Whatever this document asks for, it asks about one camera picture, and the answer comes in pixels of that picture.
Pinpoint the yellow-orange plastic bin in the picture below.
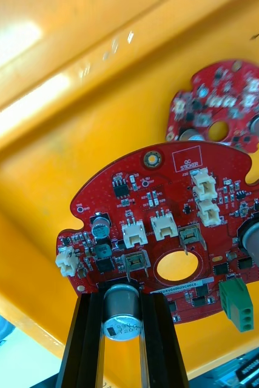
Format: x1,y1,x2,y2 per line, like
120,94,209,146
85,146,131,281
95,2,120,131
0,0,259,388

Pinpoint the round red circuit board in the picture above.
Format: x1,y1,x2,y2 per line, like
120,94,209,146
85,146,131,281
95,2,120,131
55,141,259,342
165,59,259,152

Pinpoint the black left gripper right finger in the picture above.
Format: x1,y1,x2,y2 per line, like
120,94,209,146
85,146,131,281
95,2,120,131
139,292,190,388

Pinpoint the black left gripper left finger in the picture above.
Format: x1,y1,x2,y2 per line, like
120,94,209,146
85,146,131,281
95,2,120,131
55,292,106,388

